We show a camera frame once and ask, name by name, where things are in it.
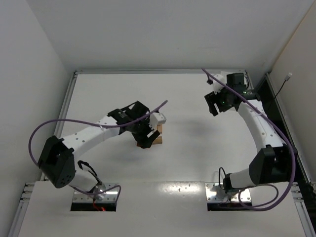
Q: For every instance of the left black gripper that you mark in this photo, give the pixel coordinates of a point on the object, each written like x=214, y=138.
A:
x=142, y=134

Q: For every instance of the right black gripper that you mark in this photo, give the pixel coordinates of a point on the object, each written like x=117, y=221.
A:
x=214, y=101

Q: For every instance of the light wood cylinder block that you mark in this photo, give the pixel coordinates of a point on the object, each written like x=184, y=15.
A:
x=157, y=141

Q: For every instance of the light wood rectangular block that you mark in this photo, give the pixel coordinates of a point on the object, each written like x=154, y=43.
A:
x=159, y=128

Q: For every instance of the white perforated box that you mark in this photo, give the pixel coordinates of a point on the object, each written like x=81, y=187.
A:
x=225, y=73

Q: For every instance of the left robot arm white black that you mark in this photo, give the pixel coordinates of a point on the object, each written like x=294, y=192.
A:
x=60, y=159

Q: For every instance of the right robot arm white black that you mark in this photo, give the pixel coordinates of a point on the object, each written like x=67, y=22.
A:
x=275, y=159

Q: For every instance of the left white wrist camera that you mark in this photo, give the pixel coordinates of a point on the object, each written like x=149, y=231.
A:
x=156, y=119

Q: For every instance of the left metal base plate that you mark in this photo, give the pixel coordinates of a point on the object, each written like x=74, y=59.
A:
x=106, y=193

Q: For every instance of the metal base plate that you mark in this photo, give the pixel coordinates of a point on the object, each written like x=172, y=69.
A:
x=106, y=193
x=215, y=195

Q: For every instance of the black wall cable white plug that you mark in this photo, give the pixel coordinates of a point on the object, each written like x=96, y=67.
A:
x=286, y=79

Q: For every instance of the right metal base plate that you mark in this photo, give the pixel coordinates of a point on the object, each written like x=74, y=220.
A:
x=215, y=195

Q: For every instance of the aluminium table frame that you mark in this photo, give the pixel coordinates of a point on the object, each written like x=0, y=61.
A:
x=163, y=188

